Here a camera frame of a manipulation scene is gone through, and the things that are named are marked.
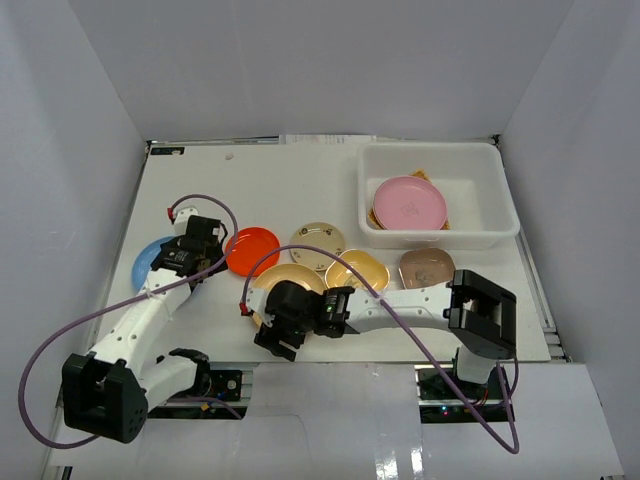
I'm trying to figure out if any beige patterned small plate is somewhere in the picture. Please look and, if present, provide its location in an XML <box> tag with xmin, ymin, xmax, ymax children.
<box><xmin>289</xmin><ymin>222</ymin><xmax>346</xmax><ymax>272</ymax></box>

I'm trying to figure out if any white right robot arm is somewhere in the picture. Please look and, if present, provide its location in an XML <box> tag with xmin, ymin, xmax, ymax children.
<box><xmin>242</xmin><ymin>270</ymin><xmax>517</xmax><ymax>399</ymax></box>

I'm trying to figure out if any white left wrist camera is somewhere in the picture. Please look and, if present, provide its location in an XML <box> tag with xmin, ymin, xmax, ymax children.
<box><xmin>168</xmin><ymin>205</ymin><xmax>199</xmax><ymax>236</ymax></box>

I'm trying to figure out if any brown square panda dish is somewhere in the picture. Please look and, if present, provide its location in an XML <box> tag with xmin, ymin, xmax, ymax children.
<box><xmin>399</xmin><ymin>248</ymin><xmax>456</xmax><ymax>289</ymax></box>

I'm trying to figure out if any pink round plate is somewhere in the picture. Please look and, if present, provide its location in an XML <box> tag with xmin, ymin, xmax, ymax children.
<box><xmin>372</xmin><ymin>175</ymin><xmax>448</xmax><ymax>232</ymax></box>

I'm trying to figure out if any blue round plate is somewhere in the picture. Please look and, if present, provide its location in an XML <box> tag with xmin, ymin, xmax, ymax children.
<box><xmin>131</xmin><ymin>236</ymin><xmax>173</xmax><ymax>292</ymax></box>

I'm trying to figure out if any woven bamboo fan tray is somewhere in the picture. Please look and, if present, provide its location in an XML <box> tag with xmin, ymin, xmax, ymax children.
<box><xmin>368</xmin><ymin>168</ymin><xmax>454</xmax><ymax>231</ymax></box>

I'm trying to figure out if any white plastic bin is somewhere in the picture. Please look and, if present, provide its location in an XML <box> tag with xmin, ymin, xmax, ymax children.
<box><xmin>357</xmin><ymin>142</ymin><xmax>520</xmax><ymax>250</ymax></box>

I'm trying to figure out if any orange round plate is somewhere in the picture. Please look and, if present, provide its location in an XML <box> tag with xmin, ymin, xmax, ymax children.
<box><xmin>225</xmin><ymin>226</ymin><xmax>280</xmax><ymax>277</ymax></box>

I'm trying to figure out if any black label sticker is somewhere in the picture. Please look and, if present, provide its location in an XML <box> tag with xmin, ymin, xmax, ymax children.
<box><xmin>149</xmin><ymin>147</ymin><xmax>185</xmax><ymax>156</ymax></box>

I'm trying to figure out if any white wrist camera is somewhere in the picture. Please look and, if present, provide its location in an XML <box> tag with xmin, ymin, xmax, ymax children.
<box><xmin>239</xmin><ymin>287</ymin><xmax>271</xmax><ymax>327</ymax></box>
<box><xmin>168</xmin><ymin>205</ymin><xmax>199</xmax><ymax>236</ymax></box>

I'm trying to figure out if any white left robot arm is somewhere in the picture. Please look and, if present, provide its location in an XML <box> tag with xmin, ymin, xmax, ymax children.
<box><xmin>62</xmin><ymin>210</ymin><xmax>228</xmax><ymax>443</ymax></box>

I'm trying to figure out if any yellow square panda dish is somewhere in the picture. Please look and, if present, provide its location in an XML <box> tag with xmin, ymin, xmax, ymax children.
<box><xmin>325</xmin><ymin>249</ymin><xmax>390</xmax><ymax>292</ymax></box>

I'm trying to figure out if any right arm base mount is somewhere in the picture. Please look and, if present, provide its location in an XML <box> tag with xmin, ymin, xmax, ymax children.
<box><xmin>409</xmin><ymin>364</ymin><xmax>516</xmax><ymax>424</ymax></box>

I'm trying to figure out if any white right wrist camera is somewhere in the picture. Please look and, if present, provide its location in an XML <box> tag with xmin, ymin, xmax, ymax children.
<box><xmin>239</xmin><ymin>287</ymin><xmax>271</xmax><ymax>327</ymax></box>

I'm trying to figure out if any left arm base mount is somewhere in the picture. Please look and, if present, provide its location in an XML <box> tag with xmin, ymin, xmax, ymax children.
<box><xmin>159</xmin><ymin>367</ymin><xmax>245</xmax><ymax>416</ymax></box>

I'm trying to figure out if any yellow round bear plate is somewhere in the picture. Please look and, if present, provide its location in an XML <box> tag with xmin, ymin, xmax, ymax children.
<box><xmin>248</xmin><ymin>262</ymin><xmax>330</xmax><ymax>329</ymax></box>

